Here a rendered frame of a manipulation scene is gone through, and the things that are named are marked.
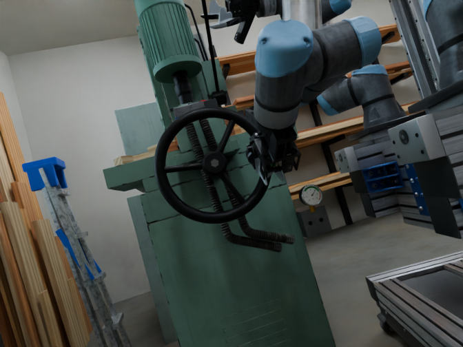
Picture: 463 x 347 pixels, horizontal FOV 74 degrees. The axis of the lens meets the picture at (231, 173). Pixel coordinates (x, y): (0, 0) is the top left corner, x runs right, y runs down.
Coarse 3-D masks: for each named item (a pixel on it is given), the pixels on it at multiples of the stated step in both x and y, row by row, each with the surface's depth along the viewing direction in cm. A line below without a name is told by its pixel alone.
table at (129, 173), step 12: (228, 144) 85; (240, 144) 95; (168, 156) 92; (180, 156) 83; (192, 156) 83; (108, 168) 90; (120, 168) 90; (132, 168) 91; (144, 168) 91; (108, 180) 89; (120, 180) 90; (132, 180) 90
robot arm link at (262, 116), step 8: (256, 104) 49; (256, 112) 51; (264, 112) 49; (272, 112) 48; (280, 112) 48; (288, 112) 48; (296, 112) 50; (264, 120) 50; (272, 120) 49; (280, 120) 49; (288, 120) 50; (272, 128) 51; (280, 128) 51
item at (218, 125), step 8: (208, 120) 85; (216, 120) 85; (224, 120) 86; (184, 128) 84; (200, 128) 84; (216, 128) 85; (224, 128) 85; (176, 136) 84; (184, 136) 84; (200, 136) 84; (216, 136) 85; (184, 144) 84; (200, 144) 84; (184, 152) 84
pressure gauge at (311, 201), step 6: (306, 186) 90; (312, 186) 90; (300, 192) 91; (306, 192) 90; (312, 192) 90; (318, 192) 90; (300, 198) 91; (306, 198) 89; (312, 198) 90; (318, 198) 90; (306, 204) 91; (312, 204) 89; (312, 210) 91
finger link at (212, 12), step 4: (212, 0) 106; (212, 4) 107; (216, 4) 106; (212, 8) 107; (216, 8) 107; (212, 12) 108; (216, 12) 108; (200, 16) 109; (208, 16) 109; (212, 16) 108; (216, 16) 108
